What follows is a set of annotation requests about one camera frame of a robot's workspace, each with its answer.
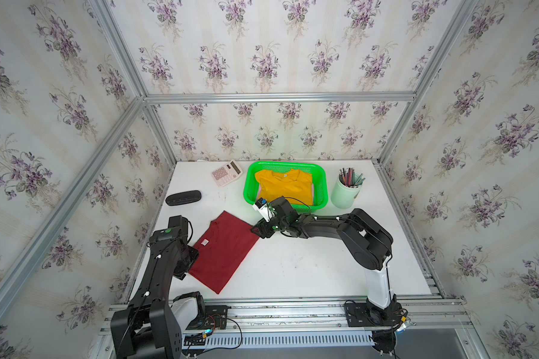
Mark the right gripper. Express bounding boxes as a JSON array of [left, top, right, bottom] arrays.
[[246, 212, 287, 239]]

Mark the green plastic basket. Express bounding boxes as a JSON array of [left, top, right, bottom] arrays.
[[243, 161, 329, 212]]

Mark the red t-shirt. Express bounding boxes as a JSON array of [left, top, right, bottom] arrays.
[[190, 211, 259, 294]]

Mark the yellow t-shirt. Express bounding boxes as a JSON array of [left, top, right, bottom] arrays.
[[255, 169, 314, 206]]

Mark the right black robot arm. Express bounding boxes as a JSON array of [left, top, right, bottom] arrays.
[[251, 197, 395, 311]]

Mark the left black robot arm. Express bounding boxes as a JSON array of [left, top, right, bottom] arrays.
[[110, 215, 200, 358]]

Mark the pink calculator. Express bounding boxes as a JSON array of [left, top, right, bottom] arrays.
[[211, 160, 243, 188]]

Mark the black oval case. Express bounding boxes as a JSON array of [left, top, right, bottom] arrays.
[[165, 190, 202, 206]]

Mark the coloured pencils bunch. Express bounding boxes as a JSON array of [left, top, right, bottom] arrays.
[[338, 168, 365, 188]]

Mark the small circuit board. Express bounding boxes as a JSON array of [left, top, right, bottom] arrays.
[[184, 333, 208, 346]]

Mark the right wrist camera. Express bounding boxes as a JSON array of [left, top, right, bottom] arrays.
[[252, 197, 274, 222]]

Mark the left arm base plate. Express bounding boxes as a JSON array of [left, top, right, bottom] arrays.
[[171, 292, 229, 330]]

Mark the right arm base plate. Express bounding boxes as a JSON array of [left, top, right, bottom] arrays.
[[343, 298, 408, 329]]

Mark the black round floor mount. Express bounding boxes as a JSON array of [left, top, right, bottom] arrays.
[[372, 331, 397, 356]]

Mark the aluminium front rail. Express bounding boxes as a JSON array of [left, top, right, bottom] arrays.
[[99, 298, 475, 335]]

